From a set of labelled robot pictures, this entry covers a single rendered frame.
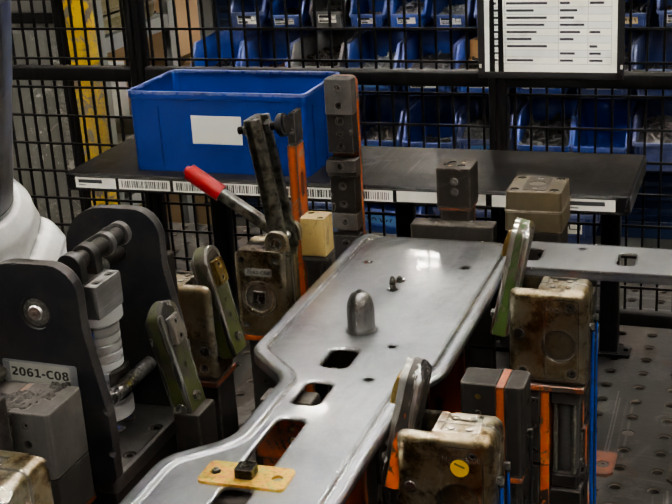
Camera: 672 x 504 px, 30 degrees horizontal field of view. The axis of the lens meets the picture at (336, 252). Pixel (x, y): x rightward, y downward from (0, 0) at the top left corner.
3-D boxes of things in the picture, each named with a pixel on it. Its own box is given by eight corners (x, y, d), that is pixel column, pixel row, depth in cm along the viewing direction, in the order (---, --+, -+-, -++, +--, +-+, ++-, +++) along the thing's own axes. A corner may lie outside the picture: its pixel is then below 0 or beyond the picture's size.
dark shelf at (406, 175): (630, 217, 175) (630, 196, 174) (65, 190, 204) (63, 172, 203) (646, 172, 194) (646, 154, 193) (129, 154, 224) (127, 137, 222)
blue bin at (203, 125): (310, 178, 192) (304, 94, 187) (134, 170, 202) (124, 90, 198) (346, 149, 206) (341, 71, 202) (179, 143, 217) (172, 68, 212)
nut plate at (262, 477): (297, 472, 114) (296, 460, 113) (283, 493, 110) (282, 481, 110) (212, 462, 116) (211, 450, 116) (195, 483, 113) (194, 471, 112)
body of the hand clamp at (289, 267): (301, 501, 166) (282, 252, 154) (253, 495, 168) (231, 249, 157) (316, 479, 171) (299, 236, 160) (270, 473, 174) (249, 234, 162)
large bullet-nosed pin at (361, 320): (371, 349, 142) (368, 295, 140) (344, 346, 143) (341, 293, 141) (379, 338, 145) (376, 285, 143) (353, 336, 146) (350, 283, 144)
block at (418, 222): (496, 420, 184) (493, 227, 174) (417, 412, 188) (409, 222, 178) (500, 411, 187) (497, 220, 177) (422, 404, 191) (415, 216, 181)
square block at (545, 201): (561, 432, 180) (562, 192, 168) (506, 426, 182) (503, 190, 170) (570, 407, 187) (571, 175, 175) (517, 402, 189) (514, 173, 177)
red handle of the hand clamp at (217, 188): (286, 238, 154) (182, 167, 156) (278, 251, 155) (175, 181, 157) (298, 227, 158) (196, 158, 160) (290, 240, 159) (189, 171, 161)
